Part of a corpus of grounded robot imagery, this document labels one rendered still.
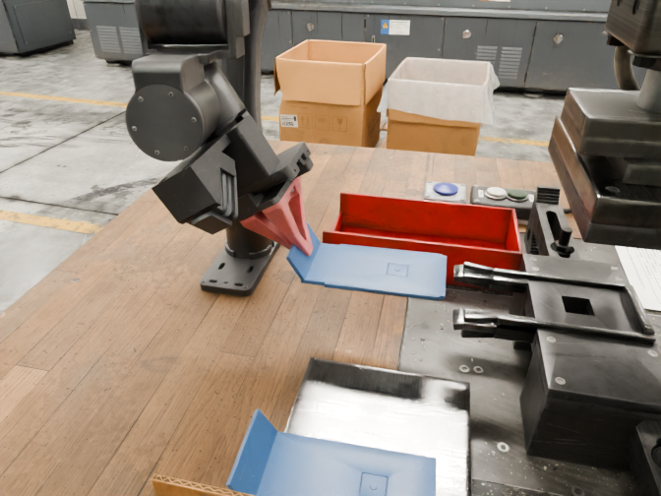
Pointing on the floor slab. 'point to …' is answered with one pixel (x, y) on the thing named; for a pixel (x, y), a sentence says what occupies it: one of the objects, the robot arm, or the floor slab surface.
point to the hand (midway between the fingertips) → (304, 247)
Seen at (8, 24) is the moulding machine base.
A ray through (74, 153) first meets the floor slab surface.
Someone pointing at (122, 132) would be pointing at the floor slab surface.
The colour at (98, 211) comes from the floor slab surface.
